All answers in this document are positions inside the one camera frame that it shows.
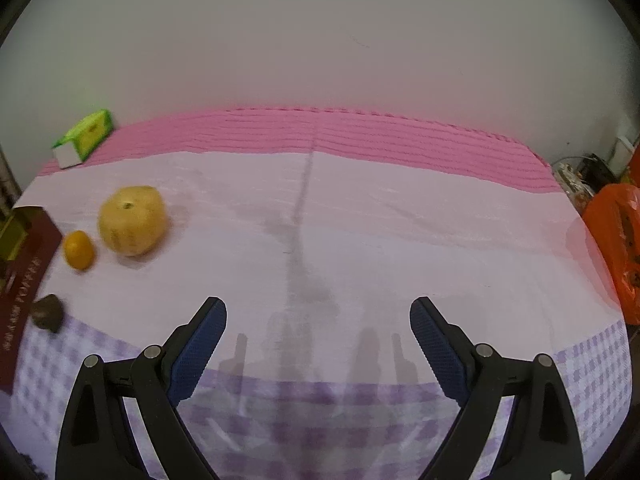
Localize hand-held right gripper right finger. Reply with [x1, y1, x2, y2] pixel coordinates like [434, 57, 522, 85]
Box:
[409, 296, 587, 480]

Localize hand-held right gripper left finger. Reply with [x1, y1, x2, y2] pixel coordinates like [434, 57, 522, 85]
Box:
[55, 296, 229, 480]

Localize gold metal tin box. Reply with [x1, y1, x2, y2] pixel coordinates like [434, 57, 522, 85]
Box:
[0, 205, 64, 396]

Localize yellow pear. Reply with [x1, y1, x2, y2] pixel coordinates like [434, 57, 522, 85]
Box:
[97, 185, 167, 257]

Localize dark brown avocado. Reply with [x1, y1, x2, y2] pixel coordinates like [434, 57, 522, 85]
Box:
[30, 295, 65, 334]

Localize orange mandarin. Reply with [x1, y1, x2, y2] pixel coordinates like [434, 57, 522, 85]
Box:
[62, 230, 96, 272]

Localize pink and purple checked tablecloth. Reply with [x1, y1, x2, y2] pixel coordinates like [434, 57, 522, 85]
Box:
[0, 105, 632, 480]

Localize orange plastic bag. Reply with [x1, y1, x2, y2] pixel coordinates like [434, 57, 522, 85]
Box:
[581, 142, 640, 326]

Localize green tissue box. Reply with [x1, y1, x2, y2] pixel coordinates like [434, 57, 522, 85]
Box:
[51, 109, 114, 169]

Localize small white box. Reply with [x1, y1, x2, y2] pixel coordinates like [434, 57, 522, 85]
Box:
[614, 136, 635, 179]

